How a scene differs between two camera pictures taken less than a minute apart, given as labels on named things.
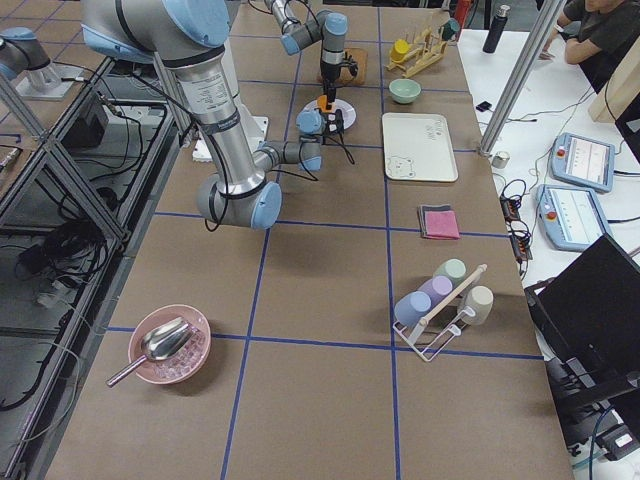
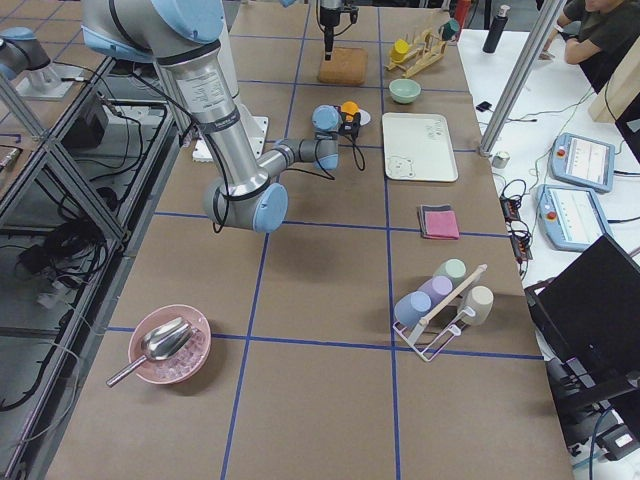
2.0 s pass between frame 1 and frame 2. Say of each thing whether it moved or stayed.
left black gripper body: moved
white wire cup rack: stayed
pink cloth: stayed
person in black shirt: stayed
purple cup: stayed
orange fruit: moved
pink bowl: stayed
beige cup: stayed
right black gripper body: moved
